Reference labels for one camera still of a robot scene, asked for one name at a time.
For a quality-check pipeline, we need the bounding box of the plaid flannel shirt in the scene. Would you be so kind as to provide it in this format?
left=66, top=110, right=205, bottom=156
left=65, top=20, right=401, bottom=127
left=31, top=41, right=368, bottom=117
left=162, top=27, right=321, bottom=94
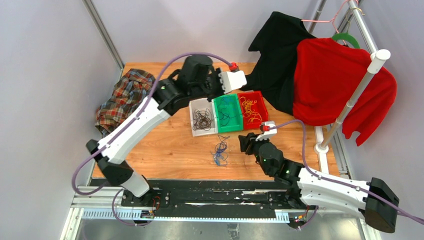
left=94, top=68, right=155, bottom=137

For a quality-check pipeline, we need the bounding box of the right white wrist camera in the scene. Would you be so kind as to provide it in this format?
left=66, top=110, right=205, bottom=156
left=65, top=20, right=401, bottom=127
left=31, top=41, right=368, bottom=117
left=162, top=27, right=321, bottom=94
left=255, top=121, right=278, bottom=142

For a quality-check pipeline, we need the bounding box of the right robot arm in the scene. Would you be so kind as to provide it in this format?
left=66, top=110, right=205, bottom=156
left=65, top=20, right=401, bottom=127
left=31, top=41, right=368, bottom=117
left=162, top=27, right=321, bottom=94
left=238, top=132, right=400, bottom=234

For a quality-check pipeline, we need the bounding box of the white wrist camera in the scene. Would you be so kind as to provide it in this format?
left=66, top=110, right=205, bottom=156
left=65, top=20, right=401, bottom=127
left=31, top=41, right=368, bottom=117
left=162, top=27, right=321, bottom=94
left=255, top=121, right=278, bottom=142
left=218, top=70, right=247, bottom=94

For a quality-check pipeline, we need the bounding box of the yellow cable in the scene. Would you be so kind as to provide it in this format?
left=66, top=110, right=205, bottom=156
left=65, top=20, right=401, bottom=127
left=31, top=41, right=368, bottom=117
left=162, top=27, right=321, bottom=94
left=239, top=96, right=266, bottom=124

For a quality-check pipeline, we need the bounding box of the pink clothes hanger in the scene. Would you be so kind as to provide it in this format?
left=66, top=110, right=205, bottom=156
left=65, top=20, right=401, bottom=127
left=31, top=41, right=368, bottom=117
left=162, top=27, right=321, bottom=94
left=301, top=0, right=365, bottom=34

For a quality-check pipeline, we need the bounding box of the blue cable tangle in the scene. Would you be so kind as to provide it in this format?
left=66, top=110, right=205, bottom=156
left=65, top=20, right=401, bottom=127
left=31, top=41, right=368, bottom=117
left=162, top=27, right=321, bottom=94
left=210, top=134, right=231, bottom=167

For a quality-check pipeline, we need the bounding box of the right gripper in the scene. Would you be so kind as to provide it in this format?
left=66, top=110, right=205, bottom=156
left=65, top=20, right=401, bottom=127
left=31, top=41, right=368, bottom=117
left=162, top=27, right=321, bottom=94
left=239, top=132, right=271, bottom=176

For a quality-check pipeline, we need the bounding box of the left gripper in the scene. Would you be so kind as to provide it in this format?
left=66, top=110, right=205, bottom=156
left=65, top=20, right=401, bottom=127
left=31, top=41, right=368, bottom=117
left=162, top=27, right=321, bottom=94
left=191, top=67, right=230, bottom=103

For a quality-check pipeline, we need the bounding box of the black shirt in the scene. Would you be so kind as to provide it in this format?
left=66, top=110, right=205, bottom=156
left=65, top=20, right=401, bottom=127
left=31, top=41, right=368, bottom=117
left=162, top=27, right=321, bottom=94
left=241, top=11, right=314, bottom=115

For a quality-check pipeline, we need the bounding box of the white clothes rack pole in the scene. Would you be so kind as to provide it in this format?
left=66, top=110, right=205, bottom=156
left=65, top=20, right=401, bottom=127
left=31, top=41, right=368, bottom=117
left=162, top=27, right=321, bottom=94
left=314, top=0, right=391, bottom=157

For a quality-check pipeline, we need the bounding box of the black cable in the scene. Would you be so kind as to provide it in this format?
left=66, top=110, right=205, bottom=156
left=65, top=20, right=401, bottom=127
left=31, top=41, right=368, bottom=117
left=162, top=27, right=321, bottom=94
left=192, top=108, right=216, bottom=131

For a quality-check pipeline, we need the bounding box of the green plastic bin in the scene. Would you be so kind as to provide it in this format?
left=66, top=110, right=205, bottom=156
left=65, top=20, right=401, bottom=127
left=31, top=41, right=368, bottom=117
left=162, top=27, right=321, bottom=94
left=213, top=94, right=244, bottom=134

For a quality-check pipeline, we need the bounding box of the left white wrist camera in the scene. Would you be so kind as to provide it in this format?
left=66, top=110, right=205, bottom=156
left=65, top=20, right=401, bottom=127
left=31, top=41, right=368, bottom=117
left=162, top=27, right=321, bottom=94
left=218, top=70, right=247, bottom=94

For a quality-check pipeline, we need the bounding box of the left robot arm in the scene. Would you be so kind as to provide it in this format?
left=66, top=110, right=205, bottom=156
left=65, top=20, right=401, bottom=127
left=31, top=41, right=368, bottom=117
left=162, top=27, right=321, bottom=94
left=84, top=52, right=246, bottom=207

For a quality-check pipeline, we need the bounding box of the red plastic bin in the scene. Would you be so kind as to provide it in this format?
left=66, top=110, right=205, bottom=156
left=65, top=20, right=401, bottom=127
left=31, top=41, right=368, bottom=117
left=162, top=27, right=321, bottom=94
left=237, top=91, right=269, bottom=130

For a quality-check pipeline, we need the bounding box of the white plastic bin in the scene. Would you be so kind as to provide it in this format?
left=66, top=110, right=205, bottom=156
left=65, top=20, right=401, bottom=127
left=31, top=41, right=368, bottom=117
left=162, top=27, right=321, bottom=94
left=189, top=98, right=218, bottom=137

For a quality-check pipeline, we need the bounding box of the red sweater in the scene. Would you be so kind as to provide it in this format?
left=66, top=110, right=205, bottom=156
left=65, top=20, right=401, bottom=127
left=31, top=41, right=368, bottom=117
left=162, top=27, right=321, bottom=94
left=292, top=38, right=397, bottom=146

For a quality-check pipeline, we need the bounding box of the green clothes hanger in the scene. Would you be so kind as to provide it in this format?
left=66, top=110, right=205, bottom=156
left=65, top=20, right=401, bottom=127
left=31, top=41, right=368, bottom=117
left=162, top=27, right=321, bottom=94
left=331, top=32, right=361, bottom=49

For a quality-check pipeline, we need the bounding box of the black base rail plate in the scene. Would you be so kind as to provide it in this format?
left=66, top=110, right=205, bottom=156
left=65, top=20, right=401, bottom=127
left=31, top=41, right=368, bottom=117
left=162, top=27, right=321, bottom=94
left=119, top=179, right=315, bottom=219

